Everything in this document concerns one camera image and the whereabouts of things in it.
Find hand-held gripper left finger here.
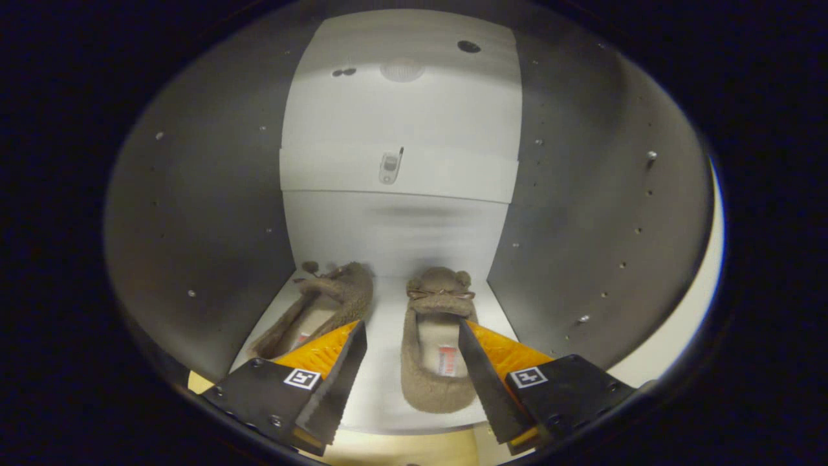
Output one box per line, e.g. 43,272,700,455
201,320,368,457

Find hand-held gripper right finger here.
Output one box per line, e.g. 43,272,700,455
458,318,638,455

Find brown fuzzy shoe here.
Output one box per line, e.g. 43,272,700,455
400,267,479,415
249,261,375,361

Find grey shoe cabinet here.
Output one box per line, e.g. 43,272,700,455
103,6,715,434

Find cream shoe cabinet door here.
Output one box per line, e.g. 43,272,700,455
605,159,726,392

